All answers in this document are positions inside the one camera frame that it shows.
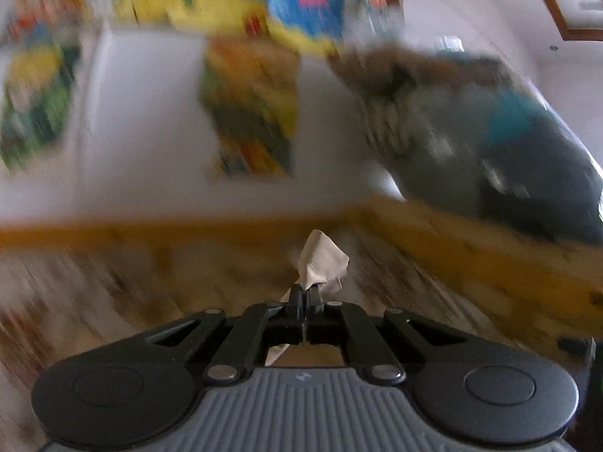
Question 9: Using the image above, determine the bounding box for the beige garment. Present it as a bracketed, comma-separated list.
[281, 229, 350, 303]

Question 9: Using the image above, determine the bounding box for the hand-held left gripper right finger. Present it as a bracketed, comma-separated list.
[304, 285, 468, 385]

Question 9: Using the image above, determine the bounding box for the wooden bed frame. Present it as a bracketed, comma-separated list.
[0, 195, 603, 356]

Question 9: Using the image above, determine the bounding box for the yellow and blue wall poster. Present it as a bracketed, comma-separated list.
[106, 0, 347, 55]

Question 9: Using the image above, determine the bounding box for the floral bedsheet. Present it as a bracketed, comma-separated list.
[0, 226, 523, 438]

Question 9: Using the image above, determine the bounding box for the orange floral wall poster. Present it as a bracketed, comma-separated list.
[199, 38, 303, 179]

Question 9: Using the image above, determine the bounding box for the brown fuzzy cloth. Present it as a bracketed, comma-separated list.
[329, 43, 472, 102]

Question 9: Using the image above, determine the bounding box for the green floral wall poster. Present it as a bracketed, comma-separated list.
[0, 31, 82, 173]

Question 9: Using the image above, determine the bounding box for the grey patterned fabric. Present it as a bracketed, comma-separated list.
[360, 87, 484, 220]

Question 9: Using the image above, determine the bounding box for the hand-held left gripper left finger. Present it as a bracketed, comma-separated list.
[144, 284, 305, 385]

